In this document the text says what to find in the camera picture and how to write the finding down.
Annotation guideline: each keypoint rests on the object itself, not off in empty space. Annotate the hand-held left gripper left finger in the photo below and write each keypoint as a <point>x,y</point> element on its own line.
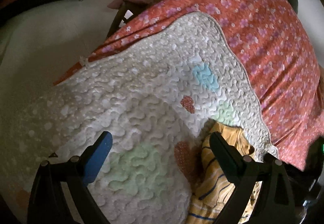
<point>99,155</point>

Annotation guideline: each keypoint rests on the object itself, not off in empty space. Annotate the wooden chair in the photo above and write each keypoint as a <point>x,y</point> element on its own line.
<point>121,15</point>

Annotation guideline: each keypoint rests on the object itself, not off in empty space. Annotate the dark round object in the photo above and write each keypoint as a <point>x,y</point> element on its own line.
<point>291,0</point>

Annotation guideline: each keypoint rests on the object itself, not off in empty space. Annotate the white quilted blanket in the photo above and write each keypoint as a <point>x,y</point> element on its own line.
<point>139,87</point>

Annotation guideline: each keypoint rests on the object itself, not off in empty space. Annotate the yellow striped small shirt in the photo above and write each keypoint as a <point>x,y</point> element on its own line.
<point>210,186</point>

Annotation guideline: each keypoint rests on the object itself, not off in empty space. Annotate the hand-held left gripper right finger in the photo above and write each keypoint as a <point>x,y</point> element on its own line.
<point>222,154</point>

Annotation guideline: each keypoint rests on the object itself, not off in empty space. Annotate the red floral bedsheet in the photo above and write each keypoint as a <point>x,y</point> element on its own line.
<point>253,24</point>

